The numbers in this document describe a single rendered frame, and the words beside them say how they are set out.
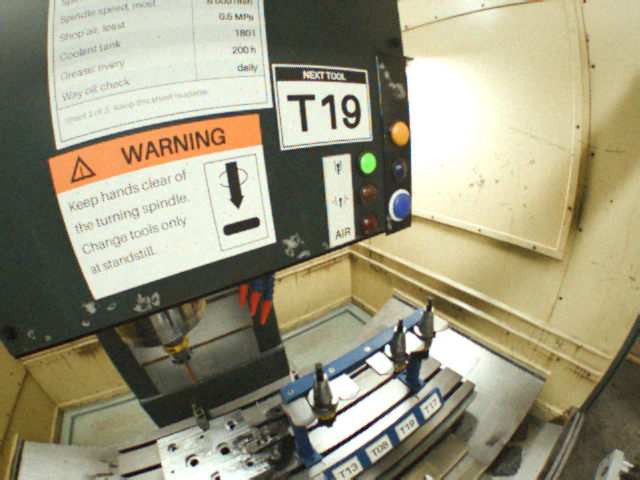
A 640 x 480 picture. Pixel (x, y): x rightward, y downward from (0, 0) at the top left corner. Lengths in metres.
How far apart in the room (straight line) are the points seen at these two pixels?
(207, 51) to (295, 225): 0.16
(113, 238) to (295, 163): 0.15
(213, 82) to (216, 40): 0.03
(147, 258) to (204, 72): 0.14
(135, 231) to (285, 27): 0.19
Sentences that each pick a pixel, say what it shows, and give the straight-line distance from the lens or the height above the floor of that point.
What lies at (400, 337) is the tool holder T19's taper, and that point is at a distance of 0.65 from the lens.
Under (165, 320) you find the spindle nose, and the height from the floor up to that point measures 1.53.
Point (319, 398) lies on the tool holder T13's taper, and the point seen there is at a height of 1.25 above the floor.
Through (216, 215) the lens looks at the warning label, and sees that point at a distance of 0.21.
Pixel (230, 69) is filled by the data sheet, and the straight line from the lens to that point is 0.22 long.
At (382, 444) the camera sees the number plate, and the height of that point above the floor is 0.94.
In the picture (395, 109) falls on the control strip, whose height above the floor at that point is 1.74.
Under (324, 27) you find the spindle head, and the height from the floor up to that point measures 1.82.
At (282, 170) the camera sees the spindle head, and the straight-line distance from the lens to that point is 0.22.
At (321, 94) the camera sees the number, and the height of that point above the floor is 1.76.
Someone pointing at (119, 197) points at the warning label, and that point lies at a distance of 0.20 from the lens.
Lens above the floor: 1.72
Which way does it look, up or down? 22 degrees down
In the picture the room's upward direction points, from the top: 6 degrees counter-clockwise
